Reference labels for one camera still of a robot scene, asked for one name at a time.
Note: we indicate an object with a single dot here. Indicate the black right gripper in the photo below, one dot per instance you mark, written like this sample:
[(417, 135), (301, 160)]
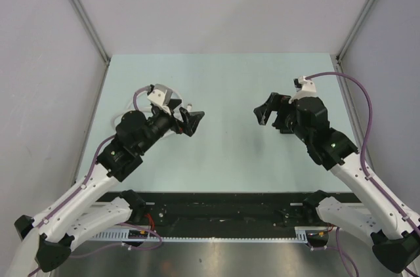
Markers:
[(277, 111)]

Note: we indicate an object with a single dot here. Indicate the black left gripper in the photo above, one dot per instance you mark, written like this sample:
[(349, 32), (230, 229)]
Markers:
[(180, 121)]

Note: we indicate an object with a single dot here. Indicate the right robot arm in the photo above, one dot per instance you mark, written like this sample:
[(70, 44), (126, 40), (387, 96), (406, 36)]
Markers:
[(392, 228)]

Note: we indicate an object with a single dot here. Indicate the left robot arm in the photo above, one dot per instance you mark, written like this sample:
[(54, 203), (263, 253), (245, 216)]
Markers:
[(49, 238)]

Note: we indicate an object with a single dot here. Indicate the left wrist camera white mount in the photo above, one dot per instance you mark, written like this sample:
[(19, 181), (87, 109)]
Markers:
[(159, 96)]

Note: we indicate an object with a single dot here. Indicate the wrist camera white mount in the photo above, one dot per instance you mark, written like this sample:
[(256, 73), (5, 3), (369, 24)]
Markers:
[(159, 96), (305, 87)]

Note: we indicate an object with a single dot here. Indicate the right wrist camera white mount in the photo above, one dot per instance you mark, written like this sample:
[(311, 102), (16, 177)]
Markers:
[(305, 87)]

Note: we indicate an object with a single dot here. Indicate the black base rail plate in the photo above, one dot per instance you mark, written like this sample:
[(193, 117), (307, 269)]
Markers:
[(226, 215)]

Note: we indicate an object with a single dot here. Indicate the slotted white cable duct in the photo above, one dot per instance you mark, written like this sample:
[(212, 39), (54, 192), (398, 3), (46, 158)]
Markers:
[(299, 235)]

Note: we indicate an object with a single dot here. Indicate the left aluminium frame post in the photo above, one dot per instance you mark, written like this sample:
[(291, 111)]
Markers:
[(90, 30)]

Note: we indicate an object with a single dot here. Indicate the aluminium frame post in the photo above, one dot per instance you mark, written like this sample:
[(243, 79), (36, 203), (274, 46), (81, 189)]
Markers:
[(90, 30), (351, 36)]

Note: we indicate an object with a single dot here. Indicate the right aluminium frame post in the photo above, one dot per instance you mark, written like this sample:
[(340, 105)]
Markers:
[(351, 36)]

